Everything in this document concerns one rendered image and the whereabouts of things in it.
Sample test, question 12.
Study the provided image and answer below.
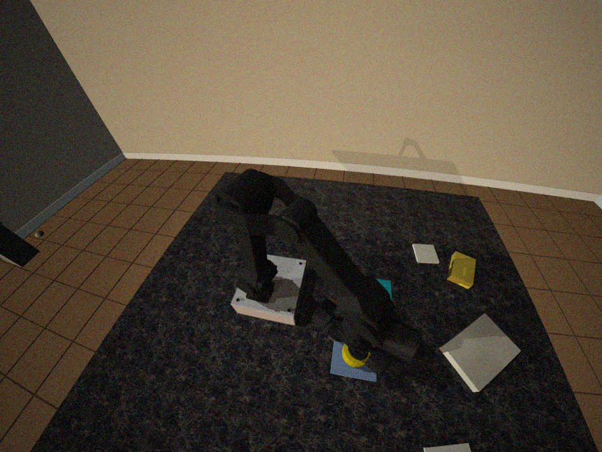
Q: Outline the yellow rectangular block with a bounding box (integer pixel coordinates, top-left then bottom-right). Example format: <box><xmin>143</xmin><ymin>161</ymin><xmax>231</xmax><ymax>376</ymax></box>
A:
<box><xmin>447</xmin><ymin>251</ymin><xmax>476</xmax><ymax>289</ymax></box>

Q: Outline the yellow cup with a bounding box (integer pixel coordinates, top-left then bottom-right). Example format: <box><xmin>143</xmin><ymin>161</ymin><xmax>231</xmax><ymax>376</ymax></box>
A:
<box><xmin>342</xmin><ymin>344</ymin><xmax>371</xmax><ymax>368</ymax></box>

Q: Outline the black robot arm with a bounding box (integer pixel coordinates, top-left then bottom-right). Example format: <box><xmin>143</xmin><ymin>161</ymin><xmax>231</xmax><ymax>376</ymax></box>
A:
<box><xmin>213</xmin><ymin>169</ymin><xmax>422</xmax><ymax>362</ymax></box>

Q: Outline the beige flat rectangular pad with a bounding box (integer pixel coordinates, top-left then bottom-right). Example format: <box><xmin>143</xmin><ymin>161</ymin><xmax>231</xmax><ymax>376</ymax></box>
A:
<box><xmin>423</xmin><ymin>442</ymin><xmax>471</xmax><ymax>452</ymax></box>

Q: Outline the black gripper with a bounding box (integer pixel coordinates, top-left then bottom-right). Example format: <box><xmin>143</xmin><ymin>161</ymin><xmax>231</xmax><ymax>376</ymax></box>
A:
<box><xmin>312</xmin><ymin>300</ymin><xmax>394</xmax><ymax>375</ymax></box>

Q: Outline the beige flat square tile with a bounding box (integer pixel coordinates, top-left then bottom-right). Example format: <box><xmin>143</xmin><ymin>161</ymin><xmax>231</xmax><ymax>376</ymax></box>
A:
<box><xmin>412</xmin><ymin>244</ymin><xmax>439</xmax><ymax>264</ymax></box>

